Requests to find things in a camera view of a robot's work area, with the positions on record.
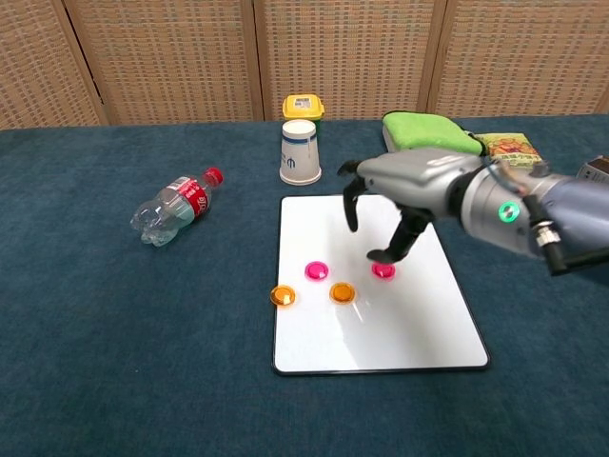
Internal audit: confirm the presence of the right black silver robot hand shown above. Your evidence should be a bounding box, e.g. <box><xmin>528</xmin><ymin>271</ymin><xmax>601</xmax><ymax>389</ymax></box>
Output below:
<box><xmin>336</xmin><ymin>147</ymin><xmax>481</xmax><ymax>265</ymax></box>

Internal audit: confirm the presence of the pink round magnet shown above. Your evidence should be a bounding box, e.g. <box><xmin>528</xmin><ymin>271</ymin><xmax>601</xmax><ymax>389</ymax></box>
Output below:
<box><xmin>304</xmin><ymin>260</ymin><xmax>331</xmax><ymax>284</ymax></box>
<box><xmin>371</xmin><ymin>261</ymin><xmax>398</xmax><ymax>282</ymax></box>

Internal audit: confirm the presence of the orange round magnet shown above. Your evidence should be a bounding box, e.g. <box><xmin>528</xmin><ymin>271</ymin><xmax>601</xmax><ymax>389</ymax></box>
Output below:
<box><xmin>328</xmin><ymin>281</ymin><xmax>358</xmax><ymax>305</ymax></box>
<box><xmin>269</xmin><ymin>284</ymin><xmax>297</xmax><ymax>309</ymax></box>

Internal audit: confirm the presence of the green towel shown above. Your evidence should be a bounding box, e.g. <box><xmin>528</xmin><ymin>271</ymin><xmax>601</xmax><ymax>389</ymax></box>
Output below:
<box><xmin>383</xmin><ymin>110</ymin><xmax>484</xmax><ymax>157</ymax></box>

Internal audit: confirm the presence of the white magnetic board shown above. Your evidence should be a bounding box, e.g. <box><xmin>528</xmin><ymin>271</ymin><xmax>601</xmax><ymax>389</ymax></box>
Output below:
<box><xmin>271</xmin><ymin>192</ymin><xmax>491</xmax><ymax>377</ymax></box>

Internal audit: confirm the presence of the green snack packet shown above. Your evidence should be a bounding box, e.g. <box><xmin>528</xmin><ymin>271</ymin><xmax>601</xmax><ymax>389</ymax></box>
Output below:
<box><xmin>475</xmin><ymin>132</ymin><xmax>544</xmax><ymax>167</ymax></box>

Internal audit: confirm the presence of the white paper cup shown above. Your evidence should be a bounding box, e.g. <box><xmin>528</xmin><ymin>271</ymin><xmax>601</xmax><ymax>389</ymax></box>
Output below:
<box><xmin>278</xmin><ymin>119</ymin><xmax>324</xmax><ymax>187</ymax></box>

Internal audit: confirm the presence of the yellow-lid green container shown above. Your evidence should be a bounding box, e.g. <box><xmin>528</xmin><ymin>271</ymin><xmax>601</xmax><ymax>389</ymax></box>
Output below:
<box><xmin>281</xmin><ymin>93</ymin><xmax>326</xmax><ymax>135</ymax></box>

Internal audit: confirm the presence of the woven folding screen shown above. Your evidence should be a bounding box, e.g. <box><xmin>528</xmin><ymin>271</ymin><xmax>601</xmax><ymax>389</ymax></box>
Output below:
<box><xmin>0</xmin><ymin>0</ymin><xmax>609</xmax><ymax>130</ymax></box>

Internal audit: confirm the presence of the black gold small box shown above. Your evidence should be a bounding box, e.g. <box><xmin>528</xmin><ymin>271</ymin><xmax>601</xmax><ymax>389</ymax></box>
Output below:
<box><xmin>576</xmin><ymin>155</ymin><xmax>609</xmax><ymax>186</ymax></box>

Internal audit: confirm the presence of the clear red-label plastic bottle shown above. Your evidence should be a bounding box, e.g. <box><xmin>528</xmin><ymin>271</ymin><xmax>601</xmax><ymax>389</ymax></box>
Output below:
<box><xmin>130</xmin><ymin>167</ymin><xmax>226</xmax><ymax>248</ymax></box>

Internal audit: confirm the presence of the dark blue table cloth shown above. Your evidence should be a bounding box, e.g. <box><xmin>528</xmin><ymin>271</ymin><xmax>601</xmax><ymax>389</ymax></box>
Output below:
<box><xmin>0</xmin><ymin>113</ymin><xmax>609</xmax><ymax>457</ymax></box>

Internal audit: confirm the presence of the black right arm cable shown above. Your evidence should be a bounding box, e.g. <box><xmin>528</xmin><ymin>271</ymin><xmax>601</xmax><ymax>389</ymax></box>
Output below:
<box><xmin>522</xmin><ymin>192</ymin><xmax>609</xmax><ymax>277</ymax></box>

